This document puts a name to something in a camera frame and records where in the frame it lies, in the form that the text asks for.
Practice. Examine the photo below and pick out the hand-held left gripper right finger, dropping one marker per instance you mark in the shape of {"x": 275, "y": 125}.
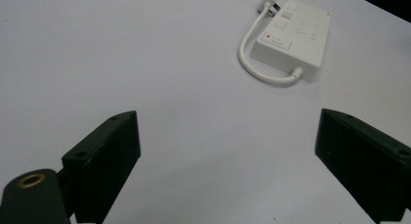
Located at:
{"x": 362, "y": 159}

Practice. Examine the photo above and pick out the white power plug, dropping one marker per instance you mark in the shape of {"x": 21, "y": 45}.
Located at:
{"x": 268, "y": 2}

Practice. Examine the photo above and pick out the white power strip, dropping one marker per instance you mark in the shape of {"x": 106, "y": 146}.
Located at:
{"x": 292, "y": 36}

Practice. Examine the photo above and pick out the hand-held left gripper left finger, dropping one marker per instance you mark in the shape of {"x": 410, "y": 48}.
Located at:
{"x": 103, "y": 162}

